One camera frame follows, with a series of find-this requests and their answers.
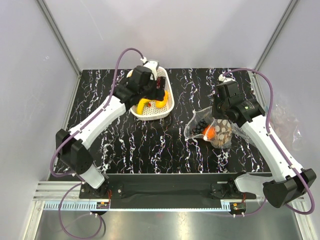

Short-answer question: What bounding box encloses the aluminium frame rail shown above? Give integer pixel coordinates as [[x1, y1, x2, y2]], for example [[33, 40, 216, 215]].
[[32, 181, 305, 203]]

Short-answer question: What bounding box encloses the purple cable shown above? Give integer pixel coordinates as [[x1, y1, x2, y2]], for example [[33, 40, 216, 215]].
[[49, 47, 147, 237], [219, 68, 316, 216]]

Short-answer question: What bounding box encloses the orange fruit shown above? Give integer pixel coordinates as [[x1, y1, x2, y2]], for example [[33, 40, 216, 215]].
[[202, 126, 216, 141]]

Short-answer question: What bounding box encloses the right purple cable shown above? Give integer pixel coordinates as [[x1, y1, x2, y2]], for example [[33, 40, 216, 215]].
[[219, 68, 316, 216]]

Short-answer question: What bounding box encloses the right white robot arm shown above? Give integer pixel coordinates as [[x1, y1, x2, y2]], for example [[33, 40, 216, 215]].
[[212, 80, 317, 208]]

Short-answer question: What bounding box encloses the clear dotted zip bag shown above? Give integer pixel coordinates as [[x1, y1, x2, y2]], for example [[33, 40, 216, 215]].
[[183, 106, 233, 149]]

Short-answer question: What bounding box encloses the yellow banana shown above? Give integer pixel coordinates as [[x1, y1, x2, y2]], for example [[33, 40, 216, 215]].
[[136, 98, 151, 115]]

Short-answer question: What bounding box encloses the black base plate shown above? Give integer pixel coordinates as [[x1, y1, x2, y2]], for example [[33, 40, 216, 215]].
[[79, 173, 256, 210]]

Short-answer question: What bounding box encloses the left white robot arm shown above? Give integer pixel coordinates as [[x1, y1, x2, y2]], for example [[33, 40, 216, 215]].
[[55, 61, 168, 198]]

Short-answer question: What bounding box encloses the right connector block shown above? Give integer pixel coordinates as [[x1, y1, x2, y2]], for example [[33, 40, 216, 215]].
[[232, 202, 247, 211]]

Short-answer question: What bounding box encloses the white plastic basket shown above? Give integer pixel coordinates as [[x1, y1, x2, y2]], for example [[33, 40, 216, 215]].
[[130, 66, 175, 121]]

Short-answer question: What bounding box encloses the pile of spare zip bags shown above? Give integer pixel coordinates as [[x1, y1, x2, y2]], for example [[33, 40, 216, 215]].
[[270, 93, 304, 152]]

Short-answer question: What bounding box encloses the dark blue grape bunch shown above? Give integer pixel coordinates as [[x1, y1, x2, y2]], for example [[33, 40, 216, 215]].
[[190, 119, 209, 135]]

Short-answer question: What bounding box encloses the orange yellow mango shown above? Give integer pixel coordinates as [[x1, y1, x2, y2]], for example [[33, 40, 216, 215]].
[[155, 90, 169, 109]]

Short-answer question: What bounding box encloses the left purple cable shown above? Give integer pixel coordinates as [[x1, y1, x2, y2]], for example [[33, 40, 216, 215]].
[[49, 47, 147, 237]]

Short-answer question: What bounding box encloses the connector block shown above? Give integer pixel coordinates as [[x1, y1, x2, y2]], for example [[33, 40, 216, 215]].
[[232, 202, 247, 211], [96, 201, 110, 210]]

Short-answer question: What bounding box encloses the left connector block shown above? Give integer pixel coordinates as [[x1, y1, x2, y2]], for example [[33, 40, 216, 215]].
[[96, 201, 110, 210]]

